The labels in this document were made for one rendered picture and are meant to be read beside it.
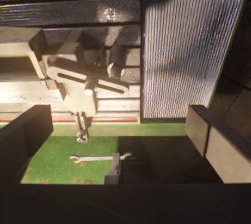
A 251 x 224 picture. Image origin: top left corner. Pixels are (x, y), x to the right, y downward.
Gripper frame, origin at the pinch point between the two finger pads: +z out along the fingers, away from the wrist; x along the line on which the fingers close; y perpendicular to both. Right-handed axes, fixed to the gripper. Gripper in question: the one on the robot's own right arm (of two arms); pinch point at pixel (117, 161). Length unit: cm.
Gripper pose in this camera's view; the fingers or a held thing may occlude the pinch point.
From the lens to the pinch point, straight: 71.9
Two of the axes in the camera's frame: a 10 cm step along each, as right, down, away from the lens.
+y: 9.9, -0.8, -1.2
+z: 0.4, -6.7, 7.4
